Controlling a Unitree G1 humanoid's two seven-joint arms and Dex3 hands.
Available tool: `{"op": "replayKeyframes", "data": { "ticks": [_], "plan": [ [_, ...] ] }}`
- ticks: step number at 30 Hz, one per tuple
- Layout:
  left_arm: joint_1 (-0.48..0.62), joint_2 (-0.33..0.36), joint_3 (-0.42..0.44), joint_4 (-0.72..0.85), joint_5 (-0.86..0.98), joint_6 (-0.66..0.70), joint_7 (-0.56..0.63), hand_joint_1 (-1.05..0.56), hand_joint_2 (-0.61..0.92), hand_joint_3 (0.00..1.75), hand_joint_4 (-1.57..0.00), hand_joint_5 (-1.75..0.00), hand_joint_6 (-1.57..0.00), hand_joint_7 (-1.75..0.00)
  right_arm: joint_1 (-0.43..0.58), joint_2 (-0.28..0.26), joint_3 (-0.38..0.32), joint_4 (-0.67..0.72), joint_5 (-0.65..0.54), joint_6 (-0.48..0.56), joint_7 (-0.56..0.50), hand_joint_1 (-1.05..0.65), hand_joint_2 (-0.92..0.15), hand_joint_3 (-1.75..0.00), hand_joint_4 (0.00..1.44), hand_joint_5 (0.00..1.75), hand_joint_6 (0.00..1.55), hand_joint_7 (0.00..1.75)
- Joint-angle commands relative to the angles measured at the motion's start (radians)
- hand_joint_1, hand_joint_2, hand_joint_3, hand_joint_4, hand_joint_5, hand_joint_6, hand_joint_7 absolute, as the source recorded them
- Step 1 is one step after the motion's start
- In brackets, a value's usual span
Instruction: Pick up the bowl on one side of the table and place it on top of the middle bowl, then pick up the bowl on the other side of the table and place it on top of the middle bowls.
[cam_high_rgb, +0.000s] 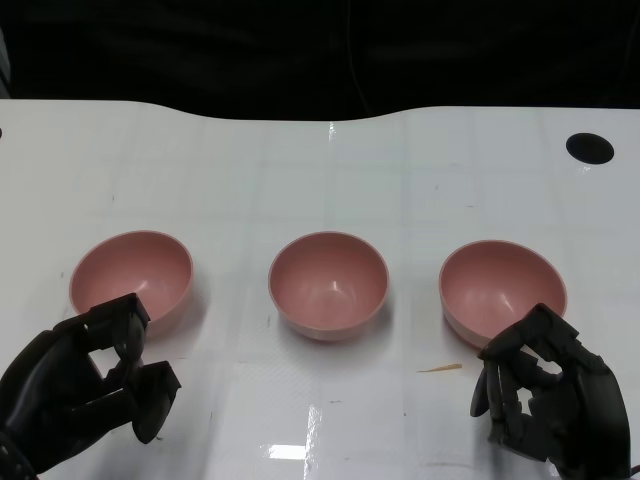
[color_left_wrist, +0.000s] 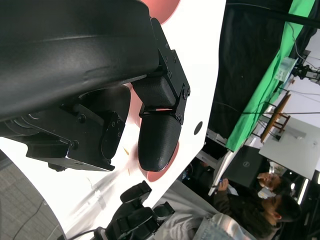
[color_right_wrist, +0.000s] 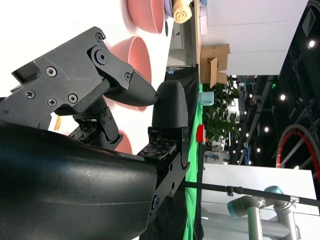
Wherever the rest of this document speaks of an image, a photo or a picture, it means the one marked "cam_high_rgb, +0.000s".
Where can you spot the pink plastic bowl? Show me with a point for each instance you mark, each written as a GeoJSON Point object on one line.
{"type": "Point", "coordinates": [327, 285]}
{"type": "Point", "coordinates": [140, 265]}
{"type": "Point", "coordinates": [495, 280]}

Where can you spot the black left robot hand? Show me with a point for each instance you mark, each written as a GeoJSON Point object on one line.
{"type": "Point", "coordinates": [55, 380]}

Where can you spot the small orange wood sliver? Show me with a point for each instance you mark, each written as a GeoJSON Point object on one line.
{"type": "Point", "coordinates": [442, 369]}

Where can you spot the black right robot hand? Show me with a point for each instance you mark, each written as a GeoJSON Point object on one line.
{"type": "Point", "coordinates": [595, 410]}

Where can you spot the grey object at table edge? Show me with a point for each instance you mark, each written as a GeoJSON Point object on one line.
{"type": "Point", "coordinates": [4, 60]}

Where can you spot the black round table grommet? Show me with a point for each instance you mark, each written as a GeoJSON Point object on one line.
{"type": "Point", "coordinates": [589, 148]}

